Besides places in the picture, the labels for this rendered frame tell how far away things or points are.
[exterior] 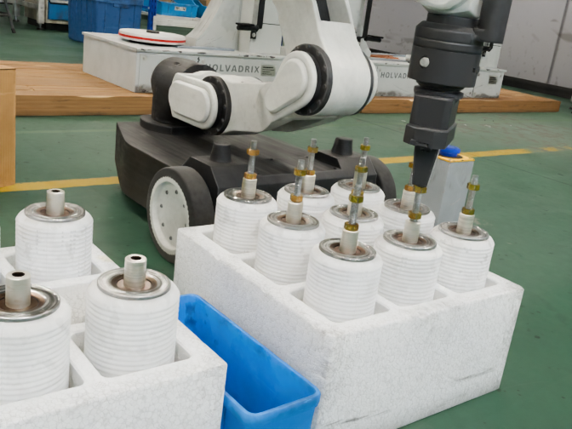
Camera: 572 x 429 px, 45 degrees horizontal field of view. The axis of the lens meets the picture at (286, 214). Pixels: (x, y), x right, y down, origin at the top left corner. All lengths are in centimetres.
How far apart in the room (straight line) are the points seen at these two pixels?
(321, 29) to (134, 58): 169
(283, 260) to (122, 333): 32
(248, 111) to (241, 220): 57
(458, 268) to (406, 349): 17
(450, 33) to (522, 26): 596
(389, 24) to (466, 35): 697
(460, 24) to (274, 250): 38
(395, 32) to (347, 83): 642
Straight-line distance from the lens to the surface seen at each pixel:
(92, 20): 547
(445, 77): 89
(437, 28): 89
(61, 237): 90
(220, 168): 139
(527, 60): 678
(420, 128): 88
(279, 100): 140
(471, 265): 104
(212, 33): 335
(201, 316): 102
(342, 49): 140
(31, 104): 277
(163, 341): 73
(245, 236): 104
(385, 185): 167
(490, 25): 89
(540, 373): 128
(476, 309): 103
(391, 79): 396
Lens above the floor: 56
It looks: 18 degrees down
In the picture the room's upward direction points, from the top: 8 degrees clockwise
